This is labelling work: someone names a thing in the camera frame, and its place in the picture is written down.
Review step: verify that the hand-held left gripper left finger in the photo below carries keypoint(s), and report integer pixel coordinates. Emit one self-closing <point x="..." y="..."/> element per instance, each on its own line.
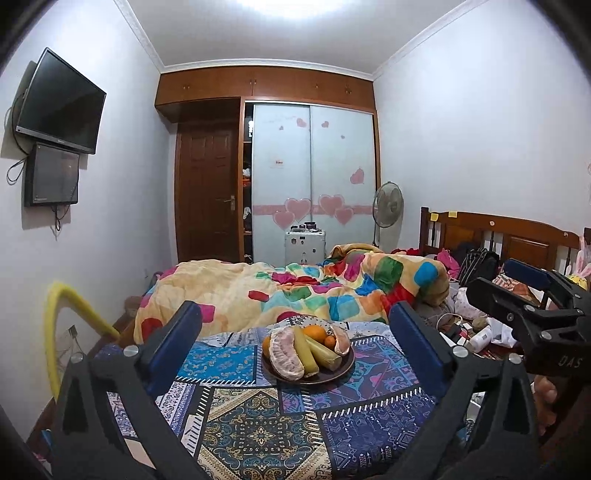
<point x="173" y="350"/>

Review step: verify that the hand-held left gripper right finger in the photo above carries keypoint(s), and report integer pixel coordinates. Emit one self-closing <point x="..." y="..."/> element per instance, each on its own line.
<point x="418" y="350"/>

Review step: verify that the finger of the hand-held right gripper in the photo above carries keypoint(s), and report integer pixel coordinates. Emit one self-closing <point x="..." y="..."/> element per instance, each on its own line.
<point x="496" y="300"/>
<point x="526" y="273"/>

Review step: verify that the pomelo piece with peel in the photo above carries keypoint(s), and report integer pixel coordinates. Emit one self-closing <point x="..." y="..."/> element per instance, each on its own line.
<point x="340" y="340"/>

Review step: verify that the dark purple plate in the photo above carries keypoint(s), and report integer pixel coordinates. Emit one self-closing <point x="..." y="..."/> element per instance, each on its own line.
<point x="341" y="367"/>

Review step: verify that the small orange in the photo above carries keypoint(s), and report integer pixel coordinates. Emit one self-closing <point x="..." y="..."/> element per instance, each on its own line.
<point x="330" y="342"/>

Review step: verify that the short sugarcane piece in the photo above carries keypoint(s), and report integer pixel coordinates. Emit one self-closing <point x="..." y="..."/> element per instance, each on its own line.
<point x="325" y="355"/>

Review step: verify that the medium orange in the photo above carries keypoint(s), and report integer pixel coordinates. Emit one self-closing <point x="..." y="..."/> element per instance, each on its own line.
<point x="266" y="347"/>

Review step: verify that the large orange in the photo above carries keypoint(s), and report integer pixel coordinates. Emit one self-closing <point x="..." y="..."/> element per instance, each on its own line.
<point x="315" y="333"/>

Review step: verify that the long sugarcane piece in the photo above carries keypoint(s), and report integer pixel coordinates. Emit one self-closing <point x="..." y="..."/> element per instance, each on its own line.
<point x="304" y="353"/>

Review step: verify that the peeled pink pomelo segment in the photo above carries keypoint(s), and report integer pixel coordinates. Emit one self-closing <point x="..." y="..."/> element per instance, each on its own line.
<point x="286" y="357"/>

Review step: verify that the person's right hand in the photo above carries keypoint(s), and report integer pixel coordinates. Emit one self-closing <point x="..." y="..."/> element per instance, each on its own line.
<point x="547" y="401"/>

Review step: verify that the pink floral cloth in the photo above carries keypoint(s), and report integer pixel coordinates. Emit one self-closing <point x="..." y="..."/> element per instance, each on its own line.
<point x="468" y="302"/>

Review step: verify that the wooden headboard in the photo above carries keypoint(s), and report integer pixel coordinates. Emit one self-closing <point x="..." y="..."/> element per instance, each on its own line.
<point x="521" y="240"/>

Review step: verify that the black striped bag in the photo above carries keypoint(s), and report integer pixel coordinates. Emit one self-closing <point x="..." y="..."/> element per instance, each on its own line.
<point x="480" y="265"/>

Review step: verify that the white bottle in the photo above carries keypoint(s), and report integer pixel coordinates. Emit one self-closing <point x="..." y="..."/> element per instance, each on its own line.
<point x="480" y="339"/>

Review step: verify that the pink bunny toy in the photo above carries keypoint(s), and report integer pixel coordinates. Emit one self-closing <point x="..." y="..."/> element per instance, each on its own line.
<point x="584" y="258"/>

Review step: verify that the colourful patchwork quilt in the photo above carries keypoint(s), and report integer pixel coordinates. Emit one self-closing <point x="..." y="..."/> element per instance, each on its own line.
<point x="240" y="290"/>

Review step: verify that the yellow foam tube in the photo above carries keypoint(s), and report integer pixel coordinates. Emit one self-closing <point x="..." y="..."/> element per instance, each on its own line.
<point x="53" y="332"/>

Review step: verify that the standing fan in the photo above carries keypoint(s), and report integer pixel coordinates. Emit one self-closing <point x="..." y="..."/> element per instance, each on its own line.
<point x="388" y="205"/>

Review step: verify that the white hard case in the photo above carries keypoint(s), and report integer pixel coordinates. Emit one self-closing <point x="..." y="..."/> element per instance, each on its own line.
<point x="304" y="247"/>

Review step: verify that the brown wooden door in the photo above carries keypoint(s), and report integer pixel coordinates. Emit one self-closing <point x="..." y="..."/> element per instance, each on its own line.
<point x="207" y="194"/>

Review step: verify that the wardrobe with heart stickers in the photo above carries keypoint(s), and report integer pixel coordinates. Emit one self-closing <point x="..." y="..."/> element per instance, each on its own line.
<point x="314" y="161"/>

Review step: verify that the wooden overhead cabinet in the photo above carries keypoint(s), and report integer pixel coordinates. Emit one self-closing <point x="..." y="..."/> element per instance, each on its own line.
<point x="263" y="85"/>

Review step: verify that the small black wall monitor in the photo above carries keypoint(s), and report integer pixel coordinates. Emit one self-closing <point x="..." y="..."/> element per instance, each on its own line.
<point x="53" y="175"/>

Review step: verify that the black wall television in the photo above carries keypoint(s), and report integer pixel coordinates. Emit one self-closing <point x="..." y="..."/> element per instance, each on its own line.
<point x="60" y="104"/>

